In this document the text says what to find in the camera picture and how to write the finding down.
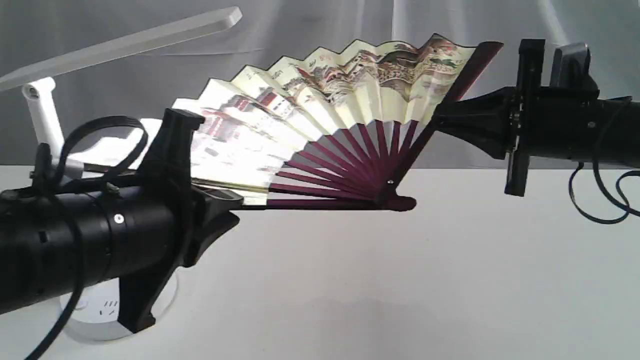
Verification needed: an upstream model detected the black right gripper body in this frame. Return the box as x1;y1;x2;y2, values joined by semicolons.
504;39;546;198

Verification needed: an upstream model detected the white desk lamp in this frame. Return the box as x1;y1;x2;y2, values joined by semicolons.
1;7;242;344

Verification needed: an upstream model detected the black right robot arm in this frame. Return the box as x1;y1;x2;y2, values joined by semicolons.
430;39;639;197

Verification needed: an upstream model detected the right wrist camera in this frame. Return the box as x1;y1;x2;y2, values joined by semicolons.
549;42;599;91

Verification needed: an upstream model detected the painted paper folding fan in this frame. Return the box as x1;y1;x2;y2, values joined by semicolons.
172;33;504;212

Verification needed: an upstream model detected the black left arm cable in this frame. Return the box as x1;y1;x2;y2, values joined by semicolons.
22;115;150;360

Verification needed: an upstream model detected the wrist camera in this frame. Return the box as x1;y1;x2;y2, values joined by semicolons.
50;157;85;182
549;42;599;91

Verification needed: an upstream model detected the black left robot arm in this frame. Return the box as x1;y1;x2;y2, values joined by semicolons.
0;108;242;333

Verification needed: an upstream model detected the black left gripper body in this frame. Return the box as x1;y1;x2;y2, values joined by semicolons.
102;108;205;334

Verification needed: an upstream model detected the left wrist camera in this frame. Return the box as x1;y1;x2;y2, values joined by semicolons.
50;157;85;182

